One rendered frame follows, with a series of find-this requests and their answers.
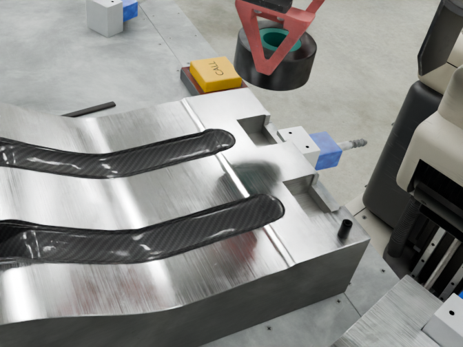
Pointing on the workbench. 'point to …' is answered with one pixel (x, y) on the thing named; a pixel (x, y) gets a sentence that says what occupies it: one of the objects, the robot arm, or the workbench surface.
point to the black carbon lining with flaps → (115, 165)
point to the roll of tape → (297, 61)
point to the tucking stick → (90, 109)
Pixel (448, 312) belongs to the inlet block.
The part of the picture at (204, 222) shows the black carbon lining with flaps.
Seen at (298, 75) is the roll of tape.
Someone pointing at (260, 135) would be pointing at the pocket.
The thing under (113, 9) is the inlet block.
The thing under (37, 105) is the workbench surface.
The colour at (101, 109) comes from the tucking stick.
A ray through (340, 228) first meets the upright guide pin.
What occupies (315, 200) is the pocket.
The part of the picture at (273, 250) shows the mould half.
